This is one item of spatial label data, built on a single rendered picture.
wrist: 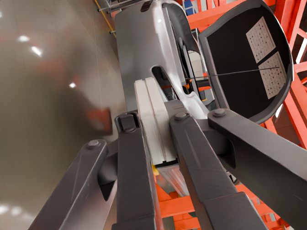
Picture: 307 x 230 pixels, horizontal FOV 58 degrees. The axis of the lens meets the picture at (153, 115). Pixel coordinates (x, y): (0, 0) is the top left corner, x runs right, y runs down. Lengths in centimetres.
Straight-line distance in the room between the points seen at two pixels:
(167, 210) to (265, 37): 222
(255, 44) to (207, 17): 138
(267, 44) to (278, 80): 45
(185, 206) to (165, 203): 24
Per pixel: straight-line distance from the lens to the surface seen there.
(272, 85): 317
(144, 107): 15
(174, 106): 17
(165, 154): 15
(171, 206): 336
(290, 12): 500
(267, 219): 953
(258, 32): 349
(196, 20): 462
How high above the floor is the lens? 137
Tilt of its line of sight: 8 degrees down
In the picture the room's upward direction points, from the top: 75 degrees clockwise
